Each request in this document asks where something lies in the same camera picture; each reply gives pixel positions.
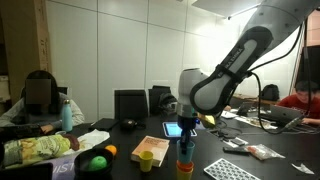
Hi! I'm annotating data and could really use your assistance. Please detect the orange white book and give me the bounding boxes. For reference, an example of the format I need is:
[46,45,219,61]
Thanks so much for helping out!
[131,136,169,167]

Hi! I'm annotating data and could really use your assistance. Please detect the black office chair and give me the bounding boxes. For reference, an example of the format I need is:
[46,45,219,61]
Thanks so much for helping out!
[114,90,148,120]
[148,85,177,116]

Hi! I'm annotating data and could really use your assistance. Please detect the black bowl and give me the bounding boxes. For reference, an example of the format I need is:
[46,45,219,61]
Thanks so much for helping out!
[74,148,114,180]

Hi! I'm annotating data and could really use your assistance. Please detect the teal water bottle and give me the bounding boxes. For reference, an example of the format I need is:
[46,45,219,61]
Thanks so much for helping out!
[61,100,73,132]

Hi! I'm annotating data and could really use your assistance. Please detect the checkerboard calibration board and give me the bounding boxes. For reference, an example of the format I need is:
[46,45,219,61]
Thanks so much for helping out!
[204,158,260,180]

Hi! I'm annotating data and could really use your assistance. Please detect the black remote control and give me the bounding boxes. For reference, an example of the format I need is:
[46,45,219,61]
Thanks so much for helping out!
[222,147,249,154]

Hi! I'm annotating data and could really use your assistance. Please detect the green ball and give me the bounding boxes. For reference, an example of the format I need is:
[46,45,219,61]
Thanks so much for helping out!
[88,156,108,171]

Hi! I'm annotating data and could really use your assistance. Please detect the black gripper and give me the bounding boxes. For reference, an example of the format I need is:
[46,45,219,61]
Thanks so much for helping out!
[178,116,196,143]

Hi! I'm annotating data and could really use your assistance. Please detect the person in red shirt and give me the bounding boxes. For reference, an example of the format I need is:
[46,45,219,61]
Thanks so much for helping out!
[277,81,320,125]

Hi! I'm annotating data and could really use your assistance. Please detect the plastic snack bag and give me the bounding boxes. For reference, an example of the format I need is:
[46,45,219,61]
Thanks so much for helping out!
[246,144,284,160]

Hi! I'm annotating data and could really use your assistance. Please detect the chips bag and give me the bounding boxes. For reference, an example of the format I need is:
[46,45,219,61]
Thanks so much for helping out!
[3,134,80,169]

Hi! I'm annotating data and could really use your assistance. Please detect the large yellow cup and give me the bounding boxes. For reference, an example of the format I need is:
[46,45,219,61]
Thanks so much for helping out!
[177,169,193,180]

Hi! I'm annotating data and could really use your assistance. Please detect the blue cup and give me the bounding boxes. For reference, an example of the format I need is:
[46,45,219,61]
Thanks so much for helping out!
[177,141,195,164]

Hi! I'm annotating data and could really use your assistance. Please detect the black headphones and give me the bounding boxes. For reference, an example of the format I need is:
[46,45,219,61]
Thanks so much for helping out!
[120,119,146,131]

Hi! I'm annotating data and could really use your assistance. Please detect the tablet with lit screen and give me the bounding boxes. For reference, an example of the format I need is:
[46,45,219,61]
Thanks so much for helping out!
[162,122,182,137]

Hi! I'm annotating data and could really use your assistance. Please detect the black smartphone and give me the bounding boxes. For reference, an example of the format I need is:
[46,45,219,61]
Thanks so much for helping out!
[231,139,247,146]

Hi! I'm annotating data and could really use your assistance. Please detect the orange fruit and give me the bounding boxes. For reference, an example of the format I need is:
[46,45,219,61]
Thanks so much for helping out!
[104,145,117,156]

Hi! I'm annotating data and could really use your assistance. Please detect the woman in grey sweater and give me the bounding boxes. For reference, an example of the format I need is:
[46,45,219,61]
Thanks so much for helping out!
[0,70,85,134]

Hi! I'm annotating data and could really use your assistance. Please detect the white paper napkin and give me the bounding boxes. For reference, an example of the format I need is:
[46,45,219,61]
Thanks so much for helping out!
[78,129,110,152]

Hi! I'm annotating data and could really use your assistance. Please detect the silver laptop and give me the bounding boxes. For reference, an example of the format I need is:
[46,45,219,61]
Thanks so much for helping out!
[260,105,302,124]

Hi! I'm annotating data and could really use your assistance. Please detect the orange cup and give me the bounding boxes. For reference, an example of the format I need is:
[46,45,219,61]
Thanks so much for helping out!
[176,160,194,172]

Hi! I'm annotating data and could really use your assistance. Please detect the small yellow-green cup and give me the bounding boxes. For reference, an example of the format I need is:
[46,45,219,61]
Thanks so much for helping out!
[139,151,153,172]

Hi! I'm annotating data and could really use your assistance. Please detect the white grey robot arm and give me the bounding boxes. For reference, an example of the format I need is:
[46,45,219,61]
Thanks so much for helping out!
[177,0,320,145]

